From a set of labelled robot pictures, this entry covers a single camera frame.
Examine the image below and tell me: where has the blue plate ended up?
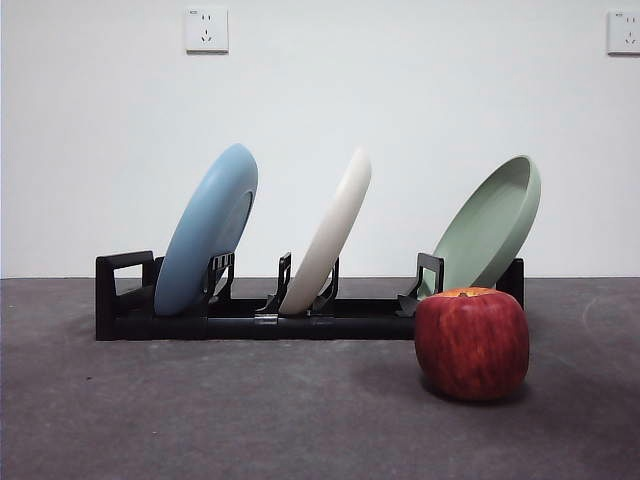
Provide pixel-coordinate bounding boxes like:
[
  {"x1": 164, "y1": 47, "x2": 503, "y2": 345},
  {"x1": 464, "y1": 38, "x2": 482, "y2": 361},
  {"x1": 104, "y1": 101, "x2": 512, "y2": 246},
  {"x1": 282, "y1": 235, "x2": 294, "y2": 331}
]
[{"x1": 153, "y1": 143, "x2": 260, "y2": 317}]

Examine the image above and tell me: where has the red apple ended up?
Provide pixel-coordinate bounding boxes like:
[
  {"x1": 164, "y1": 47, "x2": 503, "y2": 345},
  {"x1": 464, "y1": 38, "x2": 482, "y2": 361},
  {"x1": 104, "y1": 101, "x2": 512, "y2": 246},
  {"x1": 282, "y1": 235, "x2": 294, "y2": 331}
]
[{"x1": 414, "y1": 287, "x2": 530, "y2": 402}]

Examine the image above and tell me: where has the white plate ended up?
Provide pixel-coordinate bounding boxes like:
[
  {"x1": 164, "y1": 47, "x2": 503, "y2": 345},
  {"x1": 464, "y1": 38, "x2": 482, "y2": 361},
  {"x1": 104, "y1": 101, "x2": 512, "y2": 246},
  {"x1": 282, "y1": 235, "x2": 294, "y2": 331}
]
[{"x1": 278, "y1": 146, "x2": 373, "y2": 316}]

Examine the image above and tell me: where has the black plate rack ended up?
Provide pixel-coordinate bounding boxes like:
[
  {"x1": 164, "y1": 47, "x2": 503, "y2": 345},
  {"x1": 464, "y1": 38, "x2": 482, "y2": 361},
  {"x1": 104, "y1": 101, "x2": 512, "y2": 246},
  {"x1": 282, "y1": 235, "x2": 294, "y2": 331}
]
[{"x1": 94, "y1": 249, "x2": 525, "y2": 342}]

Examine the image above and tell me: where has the green plate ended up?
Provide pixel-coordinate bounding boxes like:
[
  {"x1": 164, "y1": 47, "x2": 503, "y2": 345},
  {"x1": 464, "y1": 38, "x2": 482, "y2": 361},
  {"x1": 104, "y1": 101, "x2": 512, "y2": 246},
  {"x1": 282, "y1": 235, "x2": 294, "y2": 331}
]
[{"x1": 430, "y1": 154, "x2": 543, "y2": 301}]

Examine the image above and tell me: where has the white wall socket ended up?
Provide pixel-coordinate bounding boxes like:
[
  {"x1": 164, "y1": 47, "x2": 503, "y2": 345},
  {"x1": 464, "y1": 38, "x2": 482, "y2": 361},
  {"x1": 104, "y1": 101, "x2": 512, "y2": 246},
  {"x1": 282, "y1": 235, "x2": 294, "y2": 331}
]
[
  {"x1": 606, "y1": 9, "x2": 640, "y2": 56},
  {"x1": 185, "y1": 5, "x2": 230, "y2": 55}
]

